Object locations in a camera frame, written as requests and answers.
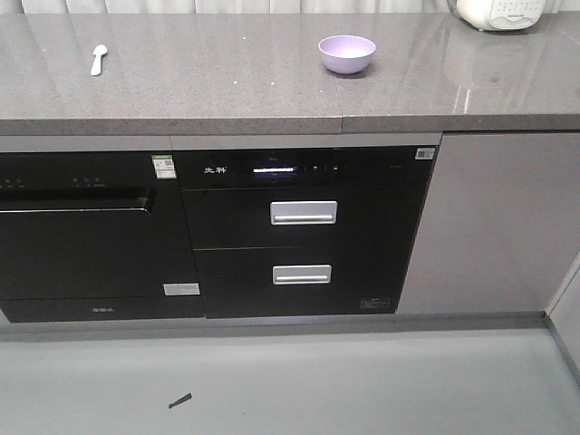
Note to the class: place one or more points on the lilac plastic bowl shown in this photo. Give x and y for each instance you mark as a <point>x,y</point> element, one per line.
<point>346,54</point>

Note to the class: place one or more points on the pale green plastic spoon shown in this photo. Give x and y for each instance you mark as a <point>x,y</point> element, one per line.
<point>98,53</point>

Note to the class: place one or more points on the black drawer disinfection cabinet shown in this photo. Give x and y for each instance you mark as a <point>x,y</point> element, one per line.
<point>227,194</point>

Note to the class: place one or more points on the black tape strip far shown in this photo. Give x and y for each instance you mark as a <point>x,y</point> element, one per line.
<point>180,400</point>

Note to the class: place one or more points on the grey cabinet door panel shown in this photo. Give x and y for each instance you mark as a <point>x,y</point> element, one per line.
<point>500,225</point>

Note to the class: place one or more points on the white rice cooker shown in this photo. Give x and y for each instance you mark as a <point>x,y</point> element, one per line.
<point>503,16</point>

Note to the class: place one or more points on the white side cabinet panels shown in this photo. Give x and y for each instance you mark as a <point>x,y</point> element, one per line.
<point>562,315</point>

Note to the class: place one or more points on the white curtain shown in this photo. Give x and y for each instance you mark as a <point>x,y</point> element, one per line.
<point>201,7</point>

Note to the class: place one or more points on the upper silver drawer handle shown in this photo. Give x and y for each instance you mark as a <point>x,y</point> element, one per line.
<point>296,213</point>

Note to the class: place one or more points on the silver drawer handle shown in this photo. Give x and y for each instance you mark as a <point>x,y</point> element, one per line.
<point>296,213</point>
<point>302,275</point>

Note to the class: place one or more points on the lower silver drawer handle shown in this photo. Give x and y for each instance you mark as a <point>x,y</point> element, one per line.
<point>302,275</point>

